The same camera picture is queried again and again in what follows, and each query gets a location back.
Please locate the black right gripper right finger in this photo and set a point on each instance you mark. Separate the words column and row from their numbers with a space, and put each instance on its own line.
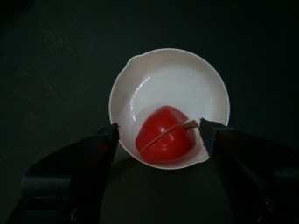
column 252, row 175

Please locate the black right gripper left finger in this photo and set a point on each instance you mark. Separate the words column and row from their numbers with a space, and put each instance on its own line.
column 73, row 172

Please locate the red toy apple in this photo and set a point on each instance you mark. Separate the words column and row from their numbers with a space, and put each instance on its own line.
column 165, row 137

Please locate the white oval bowl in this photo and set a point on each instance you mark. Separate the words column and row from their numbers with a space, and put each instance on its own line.
column 170, row 87

